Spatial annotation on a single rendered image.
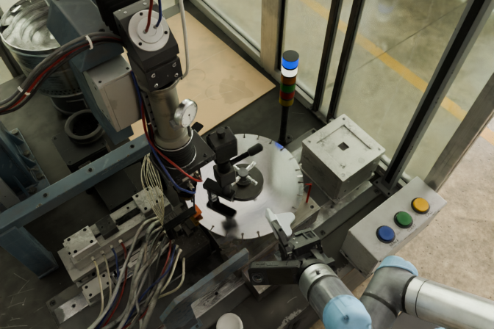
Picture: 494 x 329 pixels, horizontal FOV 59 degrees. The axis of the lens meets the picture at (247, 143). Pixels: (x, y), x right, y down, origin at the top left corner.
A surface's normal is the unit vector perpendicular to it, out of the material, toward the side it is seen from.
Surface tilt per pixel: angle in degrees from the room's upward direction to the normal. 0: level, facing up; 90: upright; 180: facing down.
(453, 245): 0
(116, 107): 90
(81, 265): 90
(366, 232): 0
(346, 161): 0
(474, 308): 34
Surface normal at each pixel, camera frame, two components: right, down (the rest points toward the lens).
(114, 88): 0.60, 0.65
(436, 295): -0.50, -0.69
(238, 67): 0.00, -0.58
